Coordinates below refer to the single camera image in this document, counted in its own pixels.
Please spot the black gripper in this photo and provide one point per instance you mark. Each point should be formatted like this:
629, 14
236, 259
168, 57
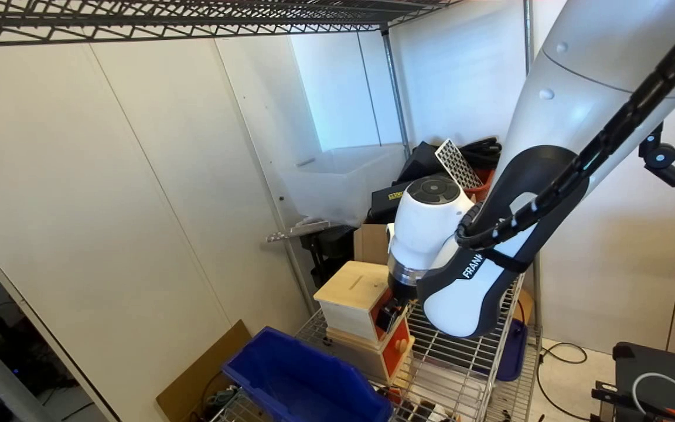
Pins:
399, 295

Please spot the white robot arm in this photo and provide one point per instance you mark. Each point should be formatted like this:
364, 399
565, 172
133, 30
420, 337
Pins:
599, 89

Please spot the red bottom drawer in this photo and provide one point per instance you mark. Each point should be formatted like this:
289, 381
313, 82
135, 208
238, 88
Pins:
398, 343

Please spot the black bag yellow logo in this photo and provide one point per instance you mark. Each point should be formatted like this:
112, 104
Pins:
386, 204

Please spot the clear plastic storage tub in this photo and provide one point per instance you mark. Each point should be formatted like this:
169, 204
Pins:
338, 183

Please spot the blue plastic bin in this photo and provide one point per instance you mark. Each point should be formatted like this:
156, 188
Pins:
296, 382

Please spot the wire shelf rack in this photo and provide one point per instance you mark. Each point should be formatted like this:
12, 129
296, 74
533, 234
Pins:
487, 377

